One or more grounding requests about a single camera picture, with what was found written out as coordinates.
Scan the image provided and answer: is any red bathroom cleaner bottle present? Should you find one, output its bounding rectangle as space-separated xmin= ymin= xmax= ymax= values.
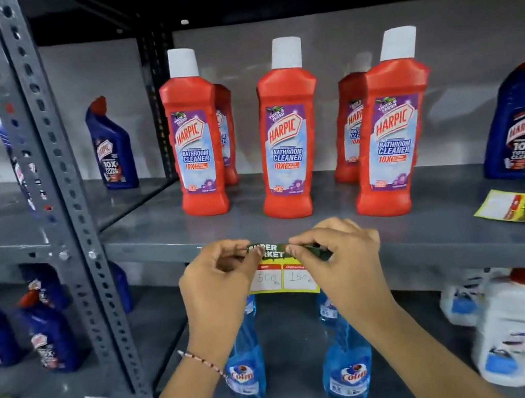
xmin=328 ymin=23 xmax=453 ymax=222
xmin=208 ymin=82 xmax=247 ymax=187
xmin=315 ymin=52 xmax=392 ymax=187
xmin=236 ymin=33 xmax=339 ymax=224
xmin=153 ymin=43 xmax=236 ymax=222

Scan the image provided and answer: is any beaded string bracelet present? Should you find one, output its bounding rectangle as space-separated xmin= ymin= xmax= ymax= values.
xmin=177 ymin=343 xmax=227 ymax=384

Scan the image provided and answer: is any person's right hand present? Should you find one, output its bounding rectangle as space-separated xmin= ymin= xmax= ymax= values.
xmin=281 ymin=209 xmax=399 ymax=347

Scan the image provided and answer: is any white jug with red cap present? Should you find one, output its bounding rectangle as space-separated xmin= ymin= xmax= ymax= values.
xmin=458 ymin=266 xmax=525 ymax=395

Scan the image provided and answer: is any white plastic jug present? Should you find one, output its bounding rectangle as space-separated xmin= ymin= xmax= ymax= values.
xmin=434 ymin=268 xmax=496 ymax=332

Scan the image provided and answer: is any blue glass cleaner bottle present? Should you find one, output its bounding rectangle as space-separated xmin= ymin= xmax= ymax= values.
xmin=312 ymin=309 xmax=380 ymax=398
xmin=314 ymin=289 xmax=340 ymax=326
xmin=212 ymin=294 xmax=273 ymax=398

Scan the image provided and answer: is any yellow green price label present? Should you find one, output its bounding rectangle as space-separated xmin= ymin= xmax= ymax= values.
xmin=242 ymin=233 xmax=332 ymax=305
xmin=470 ymin=184 xmax=525 ymax=234

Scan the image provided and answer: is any person's right forearm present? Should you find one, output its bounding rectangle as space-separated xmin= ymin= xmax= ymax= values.
xmin=361 ymin=290 xmax=508 ymax=398

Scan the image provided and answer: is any person's left hand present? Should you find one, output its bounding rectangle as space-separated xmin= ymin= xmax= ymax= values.
xmin=173 ymin=234 xmax=281 ymax=365

